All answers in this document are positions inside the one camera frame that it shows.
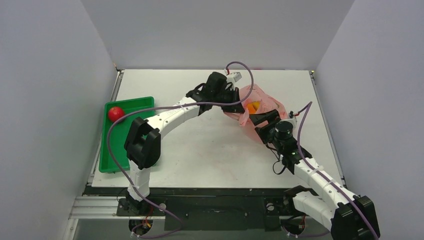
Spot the black loop cable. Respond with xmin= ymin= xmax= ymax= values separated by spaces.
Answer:
xmin=272 ymin=150 xmax=288 ymax=176

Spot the green plastic tray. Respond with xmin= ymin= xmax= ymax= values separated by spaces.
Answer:
xmin=97 ymin=96 xmax=155 ymax=173

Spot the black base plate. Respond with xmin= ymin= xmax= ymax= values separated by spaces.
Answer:
xmin=82 ymin=187 xmax=349 ymax=232

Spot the orange fake fruit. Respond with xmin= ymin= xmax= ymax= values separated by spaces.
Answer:
xmin=246 ymin=101 xmax=261 ymax=114

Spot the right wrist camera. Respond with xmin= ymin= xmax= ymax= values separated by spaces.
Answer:
xmin=285 ymin=111 xmax=298 ymax=129

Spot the red fake apple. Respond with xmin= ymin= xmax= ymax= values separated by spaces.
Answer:
xmin=107 ymin=106 xmax=125 ymax=123

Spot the aluminium frame rail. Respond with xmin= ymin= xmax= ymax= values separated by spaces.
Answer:
xmin=67 ymin=195 xmax=368 ymax=220

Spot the pink plastic bag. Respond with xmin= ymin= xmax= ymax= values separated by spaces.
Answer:
xmin=224 ymin=83 xmax=289 ymax=143

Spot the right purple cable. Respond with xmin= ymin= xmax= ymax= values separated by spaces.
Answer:
xmin=281 ymin=101 xmax=380 ymax=240

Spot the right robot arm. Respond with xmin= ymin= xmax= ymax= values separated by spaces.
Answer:
xmin=249 ymin=110 xmax=381 ymax=240

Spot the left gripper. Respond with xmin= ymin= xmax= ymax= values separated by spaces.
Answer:
xmin=213 ymin=87 xmax=245 ymax=114

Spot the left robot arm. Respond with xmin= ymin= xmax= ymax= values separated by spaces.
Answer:
xmin=124 ymin=72 xmax=245 ymax=215

